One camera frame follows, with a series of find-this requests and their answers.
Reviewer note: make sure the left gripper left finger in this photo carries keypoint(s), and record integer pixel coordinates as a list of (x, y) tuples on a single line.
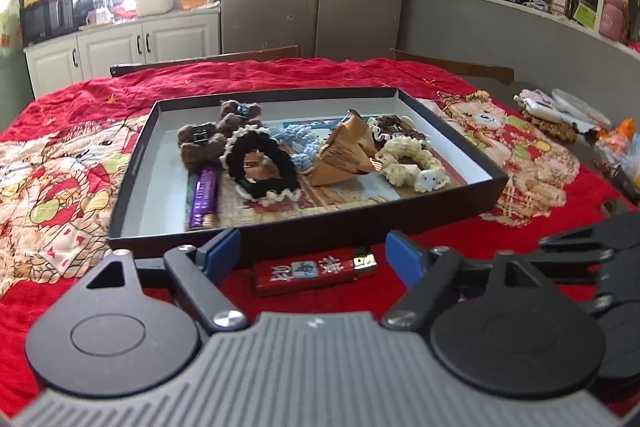
[(218, 257)]

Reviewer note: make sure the red teddy bear blanket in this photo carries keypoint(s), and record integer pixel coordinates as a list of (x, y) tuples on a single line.
[(63, 158)]

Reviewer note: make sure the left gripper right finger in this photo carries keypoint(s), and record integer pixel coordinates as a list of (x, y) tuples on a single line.
[(408, 259)]

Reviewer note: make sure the black shallow box tray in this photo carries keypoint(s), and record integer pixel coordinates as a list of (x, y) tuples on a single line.
[(149, 216)]

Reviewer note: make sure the cream crochet scrunchie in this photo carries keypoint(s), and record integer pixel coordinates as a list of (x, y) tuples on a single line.
[(406, 163)]

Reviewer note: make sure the woven brown coaster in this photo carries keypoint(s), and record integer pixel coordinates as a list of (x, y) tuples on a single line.
[(559, 131)]

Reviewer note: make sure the black crochet scrunchie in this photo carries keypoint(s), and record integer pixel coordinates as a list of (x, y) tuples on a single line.
[(261, 170)]

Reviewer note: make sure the brown paper pyramid packet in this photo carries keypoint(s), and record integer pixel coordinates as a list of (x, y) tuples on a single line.
[(360, 132)]

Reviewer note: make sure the brown fuzzy bow hair clip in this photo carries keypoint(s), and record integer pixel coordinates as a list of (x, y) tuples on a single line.
[(200, 146)]

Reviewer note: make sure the wooden chair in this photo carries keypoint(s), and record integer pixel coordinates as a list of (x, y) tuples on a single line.
[(265, 55), (504, 75)]

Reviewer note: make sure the white kitchen cabinet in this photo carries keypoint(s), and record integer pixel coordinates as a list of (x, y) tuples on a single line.
[(87, 54)]

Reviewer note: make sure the purple snack bar wrapper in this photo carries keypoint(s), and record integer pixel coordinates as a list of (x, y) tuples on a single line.
[(204, 199)]

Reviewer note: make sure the black microwave oven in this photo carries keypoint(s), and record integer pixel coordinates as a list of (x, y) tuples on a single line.
[(47, 19)]

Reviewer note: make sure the white plate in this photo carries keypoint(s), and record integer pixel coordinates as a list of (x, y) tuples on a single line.
[(579, 109)]

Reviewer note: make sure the blue crochet scrunchie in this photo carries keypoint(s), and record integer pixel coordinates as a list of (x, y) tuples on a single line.
[(303, 144)]

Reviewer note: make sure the brown striped crochet scrunchie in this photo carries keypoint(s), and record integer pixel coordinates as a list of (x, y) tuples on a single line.
[(386, 127)]

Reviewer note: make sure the white plastic tub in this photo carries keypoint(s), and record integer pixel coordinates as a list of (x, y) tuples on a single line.
[(147, 8)]

